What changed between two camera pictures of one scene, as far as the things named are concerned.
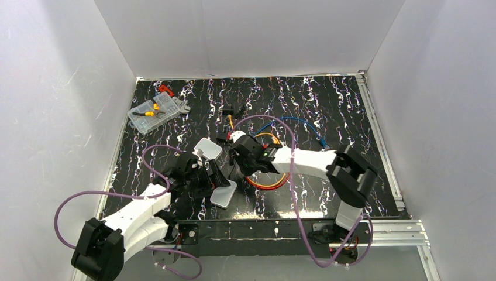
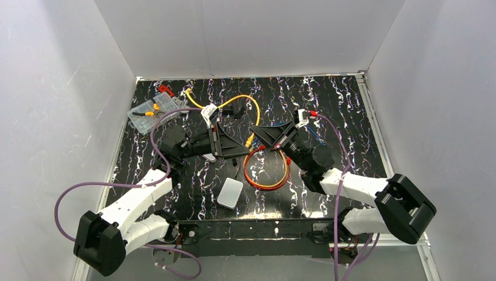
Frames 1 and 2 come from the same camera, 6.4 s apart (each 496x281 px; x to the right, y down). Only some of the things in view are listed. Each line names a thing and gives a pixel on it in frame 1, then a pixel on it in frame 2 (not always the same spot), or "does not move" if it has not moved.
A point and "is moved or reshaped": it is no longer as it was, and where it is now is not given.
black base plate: (300, 237) does not move
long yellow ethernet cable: (230, 116) to (251, 136)
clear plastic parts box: (152, 112) does not move
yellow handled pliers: (151, 113) does not move
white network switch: (221, 196) is moved or reshaped
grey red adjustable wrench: (181, 105) does not move
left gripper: (211, 175) to (218, 140)
